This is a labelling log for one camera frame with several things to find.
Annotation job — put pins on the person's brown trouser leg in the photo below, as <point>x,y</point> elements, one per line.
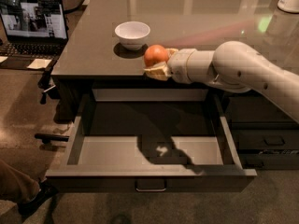
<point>16,186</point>

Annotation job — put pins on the black shoe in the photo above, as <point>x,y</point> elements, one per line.
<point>47,190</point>

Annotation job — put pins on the orange fruit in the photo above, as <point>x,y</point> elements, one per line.
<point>155,54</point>

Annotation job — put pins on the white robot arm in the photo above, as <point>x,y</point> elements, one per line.
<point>233,66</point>

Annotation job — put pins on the metal drawer handle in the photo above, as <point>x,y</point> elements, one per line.
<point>150,185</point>

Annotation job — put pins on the white cylindrical robot base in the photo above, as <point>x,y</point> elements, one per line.
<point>291,6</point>

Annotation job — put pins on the open black laptop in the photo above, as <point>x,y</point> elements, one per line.
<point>34,28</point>

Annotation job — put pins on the black chair base leg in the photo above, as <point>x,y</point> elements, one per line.
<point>47,138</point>

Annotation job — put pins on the white paper note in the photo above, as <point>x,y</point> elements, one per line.
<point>37,64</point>

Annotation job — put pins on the dark lower side drawers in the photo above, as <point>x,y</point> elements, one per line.
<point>264,136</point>

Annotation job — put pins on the white ceramic bowl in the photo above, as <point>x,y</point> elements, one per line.
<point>132,34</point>

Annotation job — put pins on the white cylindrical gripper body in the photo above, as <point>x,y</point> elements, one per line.
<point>177,64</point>

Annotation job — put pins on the open grey top drawer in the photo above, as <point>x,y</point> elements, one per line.
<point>115,142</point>

